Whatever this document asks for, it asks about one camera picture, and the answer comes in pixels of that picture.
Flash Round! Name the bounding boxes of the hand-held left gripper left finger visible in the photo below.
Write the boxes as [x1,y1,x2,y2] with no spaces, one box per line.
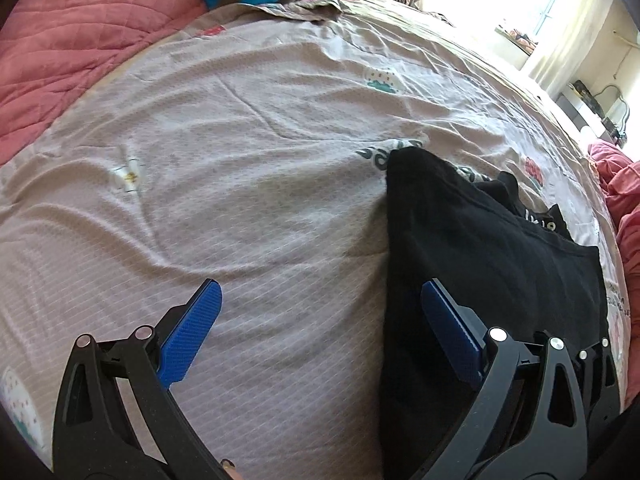
[52,278,236,480]

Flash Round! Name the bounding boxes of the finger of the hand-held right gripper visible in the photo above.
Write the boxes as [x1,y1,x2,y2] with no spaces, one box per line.
[570,335,626,428]

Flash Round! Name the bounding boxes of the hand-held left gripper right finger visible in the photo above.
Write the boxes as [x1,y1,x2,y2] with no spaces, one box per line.
[410,280,588,480]

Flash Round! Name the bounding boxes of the black pants with orange cuffs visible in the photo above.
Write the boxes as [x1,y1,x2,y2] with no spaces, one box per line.
[377,149,613,480]

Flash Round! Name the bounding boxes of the pale pink printed bed sheet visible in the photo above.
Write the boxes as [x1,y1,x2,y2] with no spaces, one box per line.
[0,0,631,480]

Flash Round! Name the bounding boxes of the pink crumpled cloth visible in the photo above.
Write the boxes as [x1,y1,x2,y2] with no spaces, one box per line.
[587,140,640,281]

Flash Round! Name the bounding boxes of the colourful windowsill objects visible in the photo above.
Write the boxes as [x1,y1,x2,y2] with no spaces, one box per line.
[495,22,540,54]

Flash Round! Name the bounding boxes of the white curtain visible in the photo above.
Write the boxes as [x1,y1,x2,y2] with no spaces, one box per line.
[525,0,616,96]

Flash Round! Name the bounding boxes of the pink quilted blanket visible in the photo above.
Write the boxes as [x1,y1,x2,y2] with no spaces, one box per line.
[0,0,208,166]

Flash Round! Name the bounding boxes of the black device with cables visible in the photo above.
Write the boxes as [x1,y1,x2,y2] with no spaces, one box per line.
[557,79,632,143]

